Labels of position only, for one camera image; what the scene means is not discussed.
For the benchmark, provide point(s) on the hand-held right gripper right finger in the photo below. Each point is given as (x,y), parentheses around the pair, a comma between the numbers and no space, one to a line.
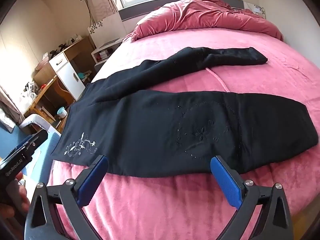
(225,180)

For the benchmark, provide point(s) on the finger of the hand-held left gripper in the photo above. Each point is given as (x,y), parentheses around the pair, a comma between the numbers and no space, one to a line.
(32,142)

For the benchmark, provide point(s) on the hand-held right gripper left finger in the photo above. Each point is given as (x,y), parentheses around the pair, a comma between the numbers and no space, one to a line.
(92,180)

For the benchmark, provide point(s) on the black pants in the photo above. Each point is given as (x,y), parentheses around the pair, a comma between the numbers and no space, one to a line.
(150,130)

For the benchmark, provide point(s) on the person's left hand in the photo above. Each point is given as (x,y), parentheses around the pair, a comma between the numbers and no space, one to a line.
(22,195)

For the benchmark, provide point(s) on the light blue box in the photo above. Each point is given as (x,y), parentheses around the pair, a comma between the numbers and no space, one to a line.
(51,142)

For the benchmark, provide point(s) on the grey chair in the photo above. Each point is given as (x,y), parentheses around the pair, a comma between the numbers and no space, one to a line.
(32,118)

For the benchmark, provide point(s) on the beige side curtain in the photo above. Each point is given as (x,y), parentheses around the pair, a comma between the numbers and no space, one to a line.
(10,110)

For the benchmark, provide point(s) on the teal cup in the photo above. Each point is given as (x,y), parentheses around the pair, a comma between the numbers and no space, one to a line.
(62,112)

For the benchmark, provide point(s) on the white plastic bag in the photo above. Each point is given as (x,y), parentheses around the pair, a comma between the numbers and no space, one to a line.
(27,97)

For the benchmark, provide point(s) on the pink bed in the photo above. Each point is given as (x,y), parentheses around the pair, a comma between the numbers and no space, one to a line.
(150,205)

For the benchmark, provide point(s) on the white cabinet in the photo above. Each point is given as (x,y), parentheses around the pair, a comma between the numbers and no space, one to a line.
(70,80)

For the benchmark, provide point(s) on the pink cloth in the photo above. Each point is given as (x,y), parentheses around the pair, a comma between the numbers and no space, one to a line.
(42,62)

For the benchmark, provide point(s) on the teal toy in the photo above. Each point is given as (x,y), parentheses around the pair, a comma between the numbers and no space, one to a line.
(83,76)

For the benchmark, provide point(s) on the small black stand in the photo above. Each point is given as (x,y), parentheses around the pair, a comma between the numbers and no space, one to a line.
(53,52)
(62,47)

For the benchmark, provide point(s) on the wooden desk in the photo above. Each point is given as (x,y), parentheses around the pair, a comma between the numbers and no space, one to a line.
(82,52)

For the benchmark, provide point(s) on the white power strip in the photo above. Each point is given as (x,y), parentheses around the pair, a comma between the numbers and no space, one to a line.
(75,39)

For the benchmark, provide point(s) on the white bedside shelf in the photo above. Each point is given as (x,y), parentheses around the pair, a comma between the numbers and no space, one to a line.
(110,43)

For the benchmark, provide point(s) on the white floral paper bag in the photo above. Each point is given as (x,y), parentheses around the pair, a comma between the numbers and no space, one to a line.
(110,27)

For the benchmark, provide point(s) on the pink duvet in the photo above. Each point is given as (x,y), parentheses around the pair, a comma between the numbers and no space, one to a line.
(200,15)

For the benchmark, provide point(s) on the white floral box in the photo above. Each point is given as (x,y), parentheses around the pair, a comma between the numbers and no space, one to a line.
(257,8)

